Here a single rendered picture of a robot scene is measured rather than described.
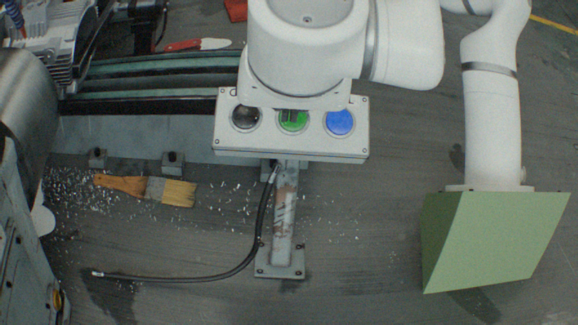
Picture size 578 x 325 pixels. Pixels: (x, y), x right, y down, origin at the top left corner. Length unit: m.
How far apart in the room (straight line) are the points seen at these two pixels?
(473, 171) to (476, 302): 0.22
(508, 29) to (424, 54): 0.52
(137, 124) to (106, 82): 0.14
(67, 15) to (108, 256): 0.44
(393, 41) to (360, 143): 0.35
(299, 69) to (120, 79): 0.73
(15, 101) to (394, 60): 0.52
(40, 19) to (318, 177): 0.62
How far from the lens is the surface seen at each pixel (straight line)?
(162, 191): 1.10
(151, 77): 1.19
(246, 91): 0.64
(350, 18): 0.45
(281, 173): 0.89
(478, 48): 0.98
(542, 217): 0.95
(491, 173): 0.95
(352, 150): 0.82
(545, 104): 1.55
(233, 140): 0.82
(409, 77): 0.51
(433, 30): 0.50
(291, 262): 1.02
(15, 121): 0.81
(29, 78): 0.87
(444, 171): 1.20
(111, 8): 1.21
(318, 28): 0.45
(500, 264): 1.01
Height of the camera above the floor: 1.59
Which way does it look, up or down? 42 degrees down
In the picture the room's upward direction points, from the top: 5 degrees clockwise
